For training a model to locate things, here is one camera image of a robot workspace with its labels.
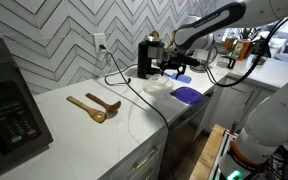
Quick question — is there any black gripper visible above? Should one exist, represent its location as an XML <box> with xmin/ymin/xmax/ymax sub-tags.
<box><xmin>158</xmin><ymin>49</ymin><xmax>201</xmax><ymax>80</ymax></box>

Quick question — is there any light blue plastic lid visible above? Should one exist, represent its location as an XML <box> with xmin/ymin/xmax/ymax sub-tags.
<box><xmin>169</xmin><ymin>72</ymin><xmax>193</xmax><ymax>85</ymax></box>

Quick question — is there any black coffee grinder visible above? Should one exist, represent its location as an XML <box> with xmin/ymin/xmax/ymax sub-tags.
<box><xmin>136</xmin><ymin>34</ymin><xmax>167</xmax><ymax>80</ymax></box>

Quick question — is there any wooden spoon in holder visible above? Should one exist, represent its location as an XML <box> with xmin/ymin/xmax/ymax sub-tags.
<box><xmin>168</xmin><ymin>29</ymin><xmax>179</xmax><ymax>51</ymax></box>

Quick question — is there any wide wooden spatula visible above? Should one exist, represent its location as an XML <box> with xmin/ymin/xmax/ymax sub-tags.
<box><xmin>148</xmin><ymin>30</ymin><xmax>161</xmax><ymax>39</ymax></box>

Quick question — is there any black phone stand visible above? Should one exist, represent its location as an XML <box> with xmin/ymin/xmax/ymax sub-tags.
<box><xmin>221</xmin><ymin>54</ymin><xmax>237</xmax><ymax>70</ymax></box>

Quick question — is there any amber bottle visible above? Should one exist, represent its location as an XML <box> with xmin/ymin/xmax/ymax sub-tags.
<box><xmin>223</xmin><ymin>32</ymin><xmax>237</xmax><ymax>51</ymax></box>

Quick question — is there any dark wooden spoon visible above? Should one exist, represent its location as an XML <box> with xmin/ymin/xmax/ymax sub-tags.
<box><xmin>85</xmin><ymin>92</ymin><xmax>122</xmax><ymax>114</ymax></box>

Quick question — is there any potted plant orange pot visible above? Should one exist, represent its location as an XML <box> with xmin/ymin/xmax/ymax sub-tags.
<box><xmin>231</xmin><ymin>28</ymin><xmax>262</xmax><ymax>62</ymax></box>

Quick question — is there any light wooden slotted spoon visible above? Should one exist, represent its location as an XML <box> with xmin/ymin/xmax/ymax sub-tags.
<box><xmin>66</xmin><ymin>95</ymin><xmax>108</xmax><ymax>124</ymax></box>

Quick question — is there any wooden cart board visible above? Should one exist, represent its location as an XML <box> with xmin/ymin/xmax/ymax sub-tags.
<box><xmin>188</xmin><ymin>123</ymin><xmax>227</xmax><ymax>180</ymax></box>

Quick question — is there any black microwave oven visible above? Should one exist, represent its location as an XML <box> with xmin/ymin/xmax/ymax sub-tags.
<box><xmin>0</xmin><ymin>37</ymin><xmax>55</xmax><ymax>180</ymax></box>

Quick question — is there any black grinder cord with plug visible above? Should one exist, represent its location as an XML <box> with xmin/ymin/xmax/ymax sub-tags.
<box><xmin>104</xmin><ymin>63</ymin><xmax>139</xmax><ymax>87</ymax></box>

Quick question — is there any dishwasher handle bar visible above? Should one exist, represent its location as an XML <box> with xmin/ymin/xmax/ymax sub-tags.
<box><xmin>173</xmin><ymin>92</ymin><xmax>215</xmax><ymax>130</ymax></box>

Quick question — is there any black power cable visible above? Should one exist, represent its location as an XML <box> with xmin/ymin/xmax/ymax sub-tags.
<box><xmin>98</xmin><ymin>44</ymin><xmax>176</xmax><ymax>180</ymax></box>

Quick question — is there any white wall outlet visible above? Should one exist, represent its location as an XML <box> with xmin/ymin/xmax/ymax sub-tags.
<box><xmin>93</xmin><ymin>32</ymin><xmax>108</xmax><ymax>54</ymax></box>

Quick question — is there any long brass drawer handle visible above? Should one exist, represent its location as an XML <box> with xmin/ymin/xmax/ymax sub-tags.
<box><xmin>131</xmin><ymin>145</ymin><xmax>159</xmax><ymax>171</ymax></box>

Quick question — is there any short brass drawer handle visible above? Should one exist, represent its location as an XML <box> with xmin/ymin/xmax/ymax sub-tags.
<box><xmin>144</xmin><ymin>169</ymin><xmax>157</xmax><ymax>180</ymax></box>

